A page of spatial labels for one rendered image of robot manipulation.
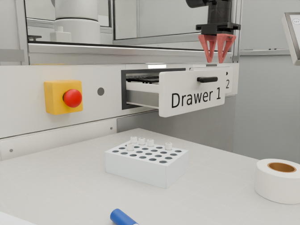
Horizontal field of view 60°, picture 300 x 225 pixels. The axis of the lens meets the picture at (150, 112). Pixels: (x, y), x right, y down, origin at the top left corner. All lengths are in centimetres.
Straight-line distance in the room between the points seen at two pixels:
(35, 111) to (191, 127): 60
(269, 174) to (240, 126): 211
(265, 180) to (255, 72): 202
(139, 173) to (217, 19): 45
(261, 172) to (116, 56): 48
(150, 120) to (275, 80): 165
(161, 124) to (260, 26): 169
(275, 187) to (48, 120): 48
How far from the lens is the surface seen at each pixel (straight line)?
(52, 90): 58
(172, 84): 64
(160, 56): 85
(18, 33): 61
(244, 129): 250
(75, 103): 58
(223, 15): 72
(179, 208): 37
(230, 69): 118
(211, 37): 76
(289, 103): 233
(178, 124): 95
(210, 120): 112
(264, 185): 42
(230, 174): 48
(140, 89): 71
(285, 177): 41
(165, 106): 63
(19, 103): 61
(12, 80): 60
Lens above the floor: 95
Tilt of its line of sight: 11 degrees down
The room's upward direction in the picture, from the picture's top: straight up
